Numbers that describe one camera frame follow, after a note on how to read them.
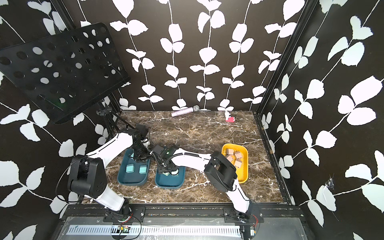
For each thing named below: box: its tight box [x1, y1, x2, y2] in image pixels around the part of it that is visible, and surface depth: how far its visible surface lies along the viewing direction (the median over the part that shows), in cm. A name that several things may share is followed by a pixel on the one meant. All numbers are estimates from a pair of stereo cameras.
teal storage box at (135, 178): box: [117, 148, 150, 186], surface depth 88 cm
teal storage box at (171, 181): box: [155, 166, 186, 189], surface depth 86 cm
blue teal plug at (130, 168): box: [125, 163, 135, 174], surface depth 90 cm
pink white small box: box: [225, 116, 236, 123], surface depth 117 cm
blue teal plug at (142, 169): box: [139, 165, 147, 174], surface depth 88 cm
